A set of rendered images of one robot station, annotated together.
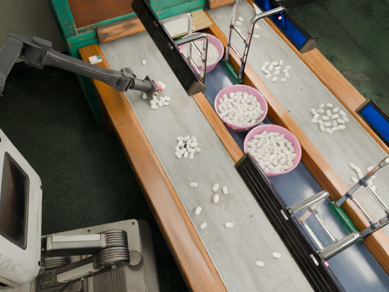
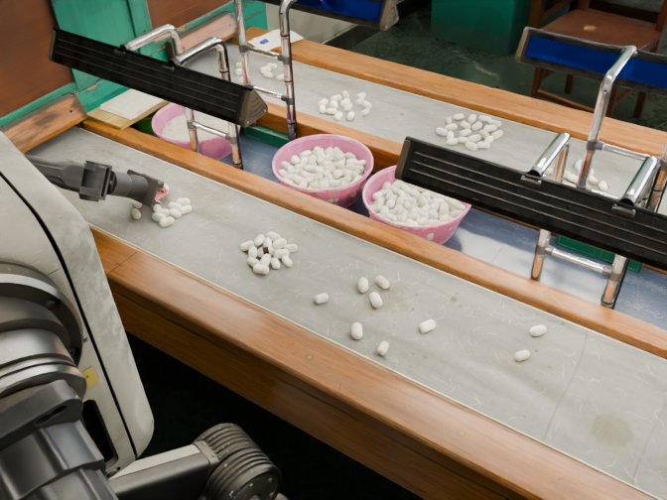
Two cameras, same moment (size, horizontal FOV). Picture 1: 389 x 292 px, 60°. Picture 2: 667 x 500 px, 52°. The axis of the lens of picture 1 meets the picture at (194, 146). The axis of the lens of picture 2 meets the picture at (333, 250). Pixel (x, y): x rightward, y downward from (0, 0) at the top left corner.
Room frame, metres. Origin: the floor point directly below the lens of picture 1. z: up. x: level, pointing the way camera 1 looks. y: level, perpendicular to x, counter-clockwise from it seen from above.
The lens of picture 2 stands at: (-0.33, 0.39, 1.76)
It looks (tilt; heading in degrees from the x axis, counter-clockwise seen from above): 41 degrees down; 336
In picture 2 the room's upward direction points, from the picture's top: 2 degrees counter-clockwise
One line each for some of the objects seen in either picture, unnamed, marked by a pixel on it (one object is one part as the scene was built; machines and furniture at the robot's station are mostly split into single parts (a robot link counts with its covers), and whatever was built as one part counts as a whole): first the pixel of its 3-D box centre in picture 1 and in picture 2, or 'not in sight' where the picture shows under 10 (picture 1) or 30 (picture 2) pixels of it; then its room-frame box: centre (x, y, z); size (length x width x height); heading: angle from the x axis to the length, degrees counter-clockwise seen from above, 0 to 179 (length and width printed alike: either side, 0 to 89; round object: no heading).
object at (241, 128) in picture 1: (239, 110); (323, 176); (1.06, -0.22, 0.72); 0.27 x 0.27 x 0.10
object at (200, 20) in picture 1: (182, 24); (144, 98); (1.63, 0.12, 0.77); 0.33 x 0.15 x 0.01; 121
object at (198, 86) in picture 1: (165, 39); (148, 70); (1.15, 0.16, 1.08); 0.62 x 0.08 x 0.07; 31
